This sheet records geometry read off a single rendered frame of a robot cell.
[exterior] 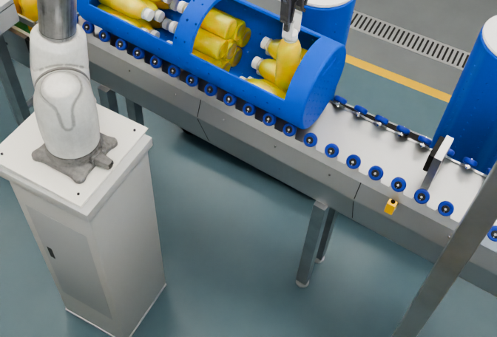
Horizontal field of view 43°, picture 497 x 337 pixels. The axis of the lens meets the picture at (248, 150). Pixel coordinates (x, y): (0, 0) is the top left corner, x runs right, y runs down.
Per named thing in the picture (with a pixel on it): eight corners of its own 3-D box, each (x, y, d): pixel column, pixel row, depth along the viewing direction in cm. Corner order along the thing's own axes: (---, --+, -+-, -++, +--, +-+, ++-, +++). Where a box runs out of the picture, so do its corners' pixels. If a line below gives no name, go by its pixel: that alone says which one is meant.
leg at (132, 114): (142, 164, 306) (129, 72, 257) (133, 159, 308) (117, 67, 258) (149, 156, 309) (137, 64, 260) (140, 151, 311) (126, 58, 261)
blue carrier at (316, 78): (296, 147, 196) (307, 85, 174) (81, 36, 222) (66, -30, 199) (339, 91, 211) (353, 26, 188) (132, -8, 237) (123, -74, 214)
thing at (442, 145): (427, 191, 191) (441, 161, 179) (414, 185, 192) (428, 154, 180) (439, 169, 196) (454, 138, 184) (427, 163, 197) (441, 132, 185)
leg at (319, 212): (305, 290, 270) (325, 212, 220) (293, 283, 271) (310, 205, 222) (311, 280, 273) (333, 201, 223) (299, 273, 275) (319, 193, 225)
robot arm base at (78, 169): (92, 191, 176) (89, 179, 171) (29, 158, 181) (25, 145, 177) (130, 148, 186) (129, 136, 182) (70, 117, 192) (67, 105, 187)
